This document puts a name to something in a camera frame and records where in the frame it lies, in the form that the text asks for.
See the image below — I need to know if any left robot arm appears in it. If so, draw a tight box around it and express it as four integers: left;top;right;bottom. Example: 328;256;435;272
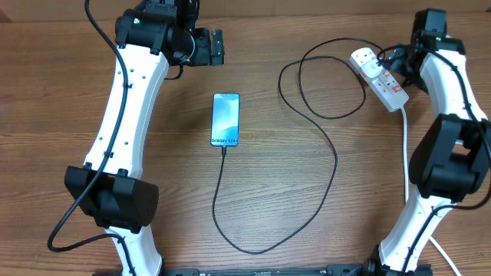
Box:
64;0;224;275

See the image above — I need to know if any white power strip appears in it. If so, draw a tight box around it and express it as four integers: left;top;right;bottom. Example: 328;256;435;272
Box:
350;48;409;112

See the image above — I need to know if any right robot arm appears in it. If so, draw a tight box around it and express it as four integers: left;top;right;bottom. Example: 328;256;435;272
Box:
359;8;490;275

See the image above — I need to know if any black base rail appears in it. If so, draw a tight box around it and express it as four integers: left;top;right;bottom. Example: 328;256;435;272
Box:
91;245;434;276

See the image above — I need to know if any black USB charging cable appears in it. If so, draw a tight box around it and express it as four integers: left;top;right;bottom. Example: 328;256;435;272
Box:
211;37;387;255

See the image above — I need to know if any blue Galaxy S24 smartphone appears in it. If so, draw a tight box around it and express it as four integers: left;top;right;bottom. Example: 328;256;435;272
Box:
210;94;240;146

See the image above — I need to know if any white charger plug adapter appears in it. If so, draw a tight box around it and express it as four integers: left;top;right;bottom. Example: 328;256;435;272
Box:
361;57;385;81

